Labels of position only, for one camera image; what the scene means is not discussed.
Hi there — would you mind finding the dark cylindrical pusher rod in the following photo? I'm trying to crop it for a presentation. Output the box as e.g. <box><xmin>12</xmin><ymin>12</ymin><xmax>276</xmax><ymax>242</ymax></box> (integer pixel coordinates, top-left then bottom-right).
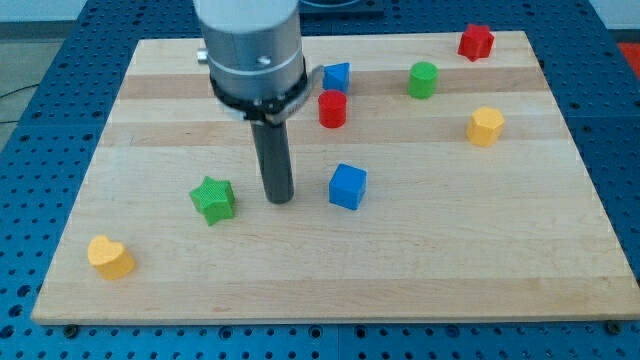
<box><xmin>251</xmin><ymin>122</ymin><xmax>294</xmax><ymax>204</ymax></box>

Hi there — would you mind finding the blue cube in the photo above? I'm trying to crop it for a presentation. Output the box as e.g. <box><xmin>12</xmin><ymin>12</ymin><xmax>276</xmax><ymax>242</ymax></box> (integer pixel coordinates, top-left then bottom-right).
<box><xmin>329</xmin><ymin>163</ymin><xmax>368</xmax><ymax>210</ymax></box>

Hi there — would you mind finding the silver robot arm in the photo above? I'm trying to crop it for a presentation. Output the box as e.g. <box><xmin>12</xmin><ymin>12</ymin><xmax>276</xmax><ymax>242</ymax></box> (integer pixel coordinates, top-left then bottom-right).
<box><xmin>193</xmin><ymin>0</ymin><xmax>325</xmax><ymax>204</ymax></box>

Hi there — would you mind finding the green star block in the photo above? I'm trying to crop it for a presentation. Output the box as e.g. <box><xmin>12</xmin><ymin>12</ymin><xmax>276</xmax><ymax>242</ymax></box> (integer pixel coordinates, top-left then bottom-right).
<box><xmin>189</xmin><ymin>176</ymin><xmax>235</xmax><ymax>226</ymax></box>

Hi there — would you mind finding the red star block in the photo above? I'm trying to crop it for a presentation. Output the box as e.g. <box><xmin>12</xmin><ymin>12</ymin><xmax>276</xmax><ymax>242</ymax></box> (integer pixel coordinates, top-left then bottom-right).
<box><xmin>457</xmin><ymin>24</ymin><xmax>495</xmax><ymax>62</ymax></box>

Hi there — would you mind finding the red cylinder block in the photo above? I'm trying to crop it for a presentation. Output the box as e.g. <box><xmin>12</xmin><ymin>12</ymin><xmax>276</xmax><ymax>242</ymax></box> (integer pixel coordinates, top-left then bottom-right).
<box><xmin>318</xmin><ymin>89</ymin><xmax>347</xmax><ymax>128</ymax></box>

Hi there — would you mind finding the blue triangular prism block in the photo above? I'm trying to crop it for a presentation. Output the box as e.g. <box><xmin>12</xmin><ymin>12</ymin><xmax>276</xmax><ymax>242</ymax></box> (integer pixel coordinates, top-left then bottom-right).
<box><xmin>322</xmin><ymin>62</ymin><xmax>351</xmax><ymax>93</ymax></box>

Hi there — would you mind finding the wooden board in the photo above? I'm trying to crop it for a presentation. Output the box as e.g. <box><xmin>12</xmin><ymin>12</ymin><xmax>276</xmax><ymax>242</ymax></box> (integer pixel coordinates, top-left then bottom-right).
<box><xmin>32</xmin><ymin>31</ymin><xmax>639</xmax><ymax>325</ymax></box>

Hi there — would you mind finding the green cylinder block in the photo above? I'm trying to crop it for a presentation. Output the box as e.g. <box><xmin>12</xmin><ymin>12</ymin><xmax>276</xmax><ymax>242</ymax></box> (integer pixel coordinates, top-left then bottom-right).
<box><xmin>407</xmin><ymin>61</ymin><xmax>439</xmax><ymax>99</ymax></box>

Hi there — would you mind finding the yellow heart block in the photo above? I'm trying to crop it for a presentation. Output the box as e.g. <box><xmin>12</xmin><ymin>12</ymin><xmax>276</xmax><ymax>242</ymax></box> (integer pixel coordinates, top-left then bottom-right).
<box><xmin>87</xmin><ymin>235</ymin><xmax>136</xmax><ymax>280</ymax></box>

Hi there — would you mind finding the yellow hexagon block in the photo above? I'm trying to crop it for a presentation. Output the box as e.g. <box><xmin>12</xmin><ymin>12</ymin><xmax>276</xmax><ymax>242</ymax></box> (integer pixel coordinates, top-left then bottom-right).
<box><xmin>466</xmin><ymin>106</ymin><xmax>505</xmax><ymax>147</ymax></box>

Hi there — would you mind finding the black cable on floor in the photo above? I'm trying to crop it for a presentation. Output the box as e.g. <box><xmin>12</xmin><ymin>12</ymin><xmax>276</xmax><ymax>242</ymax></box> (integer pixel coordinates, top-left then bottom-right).
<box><xmin>0</xmin><ymin>82</ymin><xmax>40</xmax><ymax>125</ymax></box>

